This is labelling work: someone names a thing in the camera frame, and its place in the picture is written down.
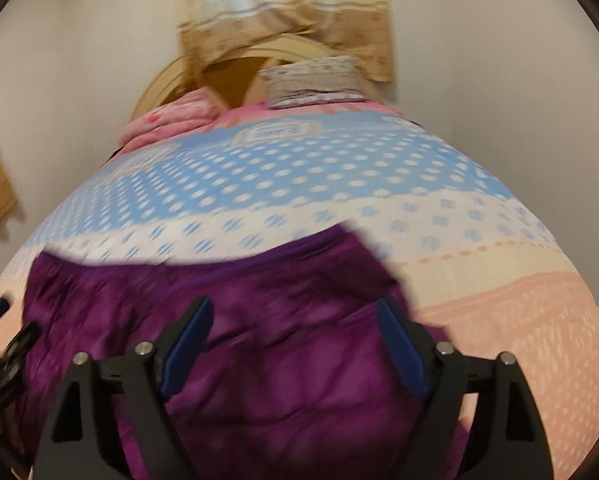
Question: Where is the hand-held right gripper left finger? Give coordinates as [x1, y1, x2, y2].
[32, 295, 215, 480]

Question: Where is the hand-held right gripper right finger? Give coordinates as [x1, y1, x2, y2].
[374, 296, 556, 480]

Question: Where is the purple hooded puffer jacket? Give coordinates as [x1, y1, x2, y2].
[20, 222, 474, 480]

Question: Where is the polka dot quilt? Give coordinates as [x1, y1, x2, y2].
[0, 101, 599, 480]

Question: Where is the folded pink blanket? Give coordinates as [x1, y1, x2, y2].
[118, 86, 226, 149]

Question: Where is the cream wooden headboard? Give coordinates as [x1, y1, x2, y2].
[130, 34, 333, 126]

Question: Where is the striped patterned pillow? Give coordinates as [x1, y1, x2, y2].
[258, 55, 369, 110]

